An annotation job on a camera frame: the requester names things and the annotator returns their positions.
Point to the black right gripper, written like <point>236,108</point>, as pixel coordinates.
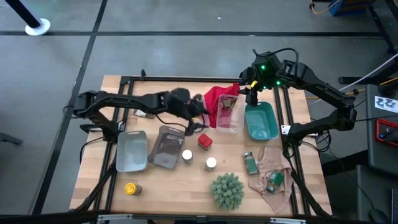
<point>253,77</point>

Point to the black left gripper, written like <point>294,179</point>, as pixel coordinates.
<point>194,109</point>

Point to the green spice jar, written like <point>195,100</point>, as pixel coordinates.
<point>250,162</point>
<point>275,181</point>

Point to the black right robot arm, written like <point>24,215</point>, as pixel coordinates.
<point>323,87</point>

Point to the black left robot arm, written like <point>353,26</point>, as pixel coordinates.
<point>130,100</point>

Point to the clear plastic bin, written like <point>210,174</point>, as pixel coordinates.
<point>230,124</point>
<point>207,120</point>

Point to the red cloth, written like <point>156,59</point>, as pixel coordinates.
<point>213,99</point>

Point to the teal plastic bin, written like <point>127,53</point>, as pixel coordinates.
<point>261,123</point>

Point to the smoky dark plastic bin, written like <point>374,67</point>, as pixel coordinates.
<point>166,149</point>

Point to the tan cloth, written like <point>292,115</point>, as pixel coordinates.
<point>273,158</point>

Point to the light grey plastic bin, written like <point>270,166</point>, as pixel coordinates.
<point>132,152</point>

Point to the potted artificial green plant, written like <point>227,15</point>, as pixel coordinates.
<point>227,191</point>

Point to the yellow-lid spice jar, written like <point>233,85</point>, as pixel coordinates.
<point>131,188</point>

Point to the blue box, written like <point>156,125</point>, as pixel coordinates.
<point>346,7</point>

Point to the white printed sticker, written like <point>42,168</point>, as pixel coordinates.
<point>386,104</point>

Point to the black equipment cabinet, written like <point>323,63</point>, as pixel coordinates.
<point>382,155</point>

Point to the black metal stand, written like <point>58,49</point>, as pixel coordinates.
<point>384,21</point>

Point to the white round pole base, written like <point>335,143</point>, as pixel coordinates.
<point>43,29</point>

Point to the black stanchion pole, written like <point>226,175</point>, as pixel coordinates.
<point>23,12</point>

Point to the black metal table frame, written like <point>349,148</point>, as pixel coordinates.
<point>186,79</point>

